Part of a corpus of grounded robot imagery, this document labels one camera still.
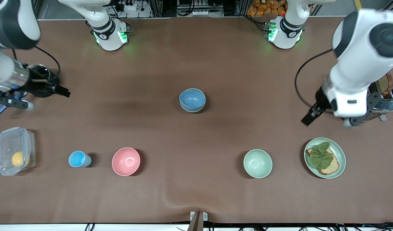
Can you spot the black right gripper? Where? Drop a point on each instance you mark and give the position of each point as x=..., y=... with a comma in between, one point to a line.
x=39, y=87

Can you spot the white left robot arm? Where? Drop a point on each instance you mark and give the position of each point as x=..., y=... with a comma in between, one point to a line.
x=353, y=73

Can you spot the beige chrome toaster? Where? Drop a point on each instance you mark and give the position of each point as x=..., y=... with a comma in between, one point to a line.
x=388, y=106

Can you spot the green lettuce leaf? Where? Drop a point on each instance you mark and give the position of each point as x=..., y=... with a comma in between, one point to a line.
x=321, y=157

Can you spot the blue bowl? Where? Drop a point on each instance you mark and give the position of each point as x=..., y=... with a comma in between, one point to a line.
x=192, y=100

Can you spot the light blue cup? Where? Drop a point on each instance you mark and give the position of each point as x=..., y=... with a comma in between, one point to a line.
x=77, y=159

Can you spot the brown toast slice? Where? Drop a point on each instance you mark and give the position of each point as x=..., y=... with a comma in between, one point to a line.
x=385, y=85

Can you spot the yellow lemon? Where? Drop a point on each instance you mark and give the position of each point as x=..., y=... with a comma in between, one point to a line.
x=19, y=159

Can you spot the metal table edge bracket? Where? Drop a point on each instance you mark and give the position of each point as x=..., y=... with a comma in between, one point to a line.
x=198, y=219

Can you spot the brown bread slice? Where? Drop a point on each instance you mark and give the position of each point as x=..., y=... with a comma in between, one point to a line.
x=332, y=166

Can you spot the white power strip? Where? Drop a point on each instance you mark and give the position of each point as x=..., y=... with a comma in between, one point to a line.
x=132, y=7
x=194, y=13

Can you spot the pale green plate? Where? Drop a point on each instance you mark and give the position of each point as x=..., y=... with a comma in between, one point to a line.
x=340, y=154

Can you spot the orange snack bag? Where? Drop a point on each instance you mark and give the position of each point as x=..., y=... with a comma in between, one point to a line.
x=267, y=7

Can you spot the clear plastic lidded container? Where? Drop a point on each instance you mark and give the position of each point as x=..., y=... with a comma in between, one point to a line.
x=5, y=144

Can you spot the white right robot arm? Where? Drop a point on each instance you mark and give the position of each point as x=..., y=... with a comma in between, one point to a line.
x=7, y=70

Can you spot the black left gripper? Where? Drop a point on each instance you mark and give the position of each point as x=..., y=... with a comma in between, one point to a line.
x=319, y=99

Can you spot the glass lid with blue knob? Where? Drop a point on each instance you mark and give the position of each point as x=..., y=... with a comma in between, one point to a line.
x=39, y=70

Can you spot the pink bowl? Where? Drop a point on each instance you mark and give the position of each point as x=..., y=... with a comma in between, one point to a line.
x=126, y=161

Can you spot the pale green bowl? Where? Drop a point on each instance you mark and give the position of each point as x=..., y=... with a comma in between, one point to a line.
x=257, y=163
x=203, y=93

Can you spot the brown table cloth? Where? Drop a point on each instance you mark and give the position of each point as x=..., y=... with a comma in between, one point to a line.
x=196, y=176

